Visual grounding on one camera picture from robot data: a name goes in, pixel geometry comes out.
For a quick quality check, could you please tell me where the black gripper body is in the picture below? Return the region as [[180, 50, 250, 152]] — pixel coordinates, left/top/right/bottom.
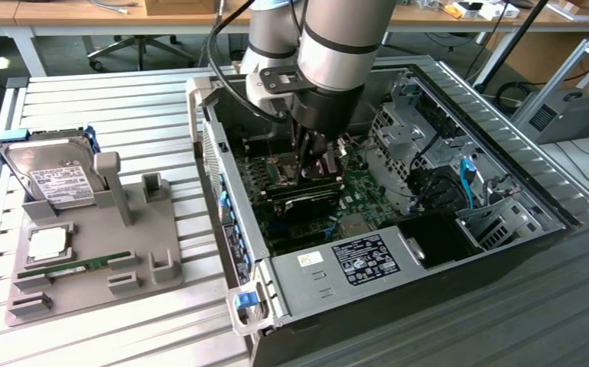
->
[[289, 86, 366, 139]]

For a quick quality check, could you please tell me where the green graphics card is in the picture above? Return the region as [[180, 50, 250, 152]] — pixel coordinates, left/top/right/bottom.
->
[[271, 187, 346, 223]]

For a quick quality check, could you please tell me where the CPU socket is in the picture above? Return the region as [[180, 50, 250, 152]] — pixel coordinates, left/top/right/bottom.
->
[[266, 152, 309, 188]]

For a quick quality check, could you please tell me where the green motherboard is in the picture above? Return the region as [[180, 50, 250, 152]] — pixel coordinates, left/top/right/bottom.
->
[[231, 145, 402, 258]]

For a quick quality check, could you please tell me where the silver perforated drive cage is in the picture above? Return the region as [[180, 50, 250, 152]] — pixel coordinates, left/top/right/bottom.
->
[[367, 70, 478, 173]]

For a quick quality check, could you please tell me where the grey power supply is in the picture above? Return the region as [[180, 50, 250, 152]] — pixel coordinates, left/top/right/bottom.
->
[[268, 225, 431, 320]]

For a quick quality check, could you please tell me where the silver disk bay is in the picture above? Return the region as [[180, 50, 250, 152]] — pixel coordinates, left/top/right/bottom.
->
[[454, 196, 548, 252]]

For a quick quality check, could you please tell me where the small yellow black box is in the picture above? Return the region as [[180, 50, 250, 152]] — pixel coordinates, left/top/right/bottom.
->
[[451, 1, 485, 19]]

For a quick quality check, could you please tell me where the cardboard box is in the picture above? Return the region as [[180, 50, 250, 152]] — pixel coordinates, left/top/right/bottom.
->
[[143, 0, 219, 16]]

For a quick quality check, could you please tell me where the blue case latch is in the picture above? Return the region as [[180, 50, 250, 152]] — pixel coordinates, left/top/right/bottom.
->
[[234, 292, 260, 309]]

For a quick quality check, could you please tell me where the black office chair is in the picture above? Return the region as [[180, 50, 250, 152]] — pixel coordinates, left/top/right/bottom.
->
[[86, 34, 199, 73]]

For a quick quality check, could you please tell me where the open black PC case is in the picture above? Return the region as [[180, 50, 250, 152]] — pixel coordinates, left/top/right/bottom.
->
[[184, 63, 581, 367]]

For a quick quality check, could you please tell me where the small white box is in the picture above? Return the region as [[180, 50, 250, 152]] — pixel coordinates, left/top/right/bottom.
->
[[480, 2, 521, 21]]

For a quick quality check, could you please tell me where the black pole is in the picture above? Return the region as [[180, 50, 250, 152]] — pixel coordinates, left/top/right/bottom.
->
[[471, 0, 552, 91]]

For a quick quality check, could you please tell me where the grey control box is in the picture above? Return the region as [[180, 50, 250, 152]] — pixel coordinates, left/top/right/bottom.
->
[[526, 90, 589, 145]]

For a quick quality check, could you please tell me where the grey parts rack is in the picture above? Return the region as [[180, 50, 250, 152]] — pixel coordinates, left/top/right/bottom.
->
[[5, 151, 188, 328]]

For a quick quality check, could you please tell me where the hard disk in blue carrier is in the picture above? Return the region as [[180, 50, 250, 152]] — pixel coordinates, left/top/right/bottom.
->
[[0, 125, 106, 210]]

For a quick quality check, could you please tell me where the wooden desk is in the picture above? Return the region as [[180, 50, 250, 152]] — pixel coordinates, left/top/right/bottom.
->
[[390, 0, 589, 89], [0, 0, 254, 77]]

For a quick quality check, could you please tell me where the green RAM stick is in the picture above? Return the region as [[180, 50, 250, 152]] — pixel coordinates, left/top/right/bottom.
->
[[16, 251, 135, 278]]

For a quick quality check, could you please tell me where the silver CPU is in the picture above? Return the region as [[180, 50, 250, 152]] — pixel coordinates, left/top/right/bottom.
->
[[27, 228, 71, 261]]

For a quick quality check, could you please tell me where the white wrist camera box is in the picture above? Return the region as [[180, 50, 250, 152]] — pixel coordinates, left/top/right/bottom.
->
[[244, 67, 319, 115]]

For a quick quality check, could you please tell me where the blue wire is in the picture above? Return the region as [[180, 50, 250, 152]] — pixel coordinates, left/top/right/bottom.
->
[[458, 155, 480, 211]]

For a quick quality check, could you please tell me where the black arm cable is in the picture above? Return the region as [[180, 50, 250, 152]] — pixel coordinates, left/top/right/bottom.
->
[[206, 0, 290, 122]]

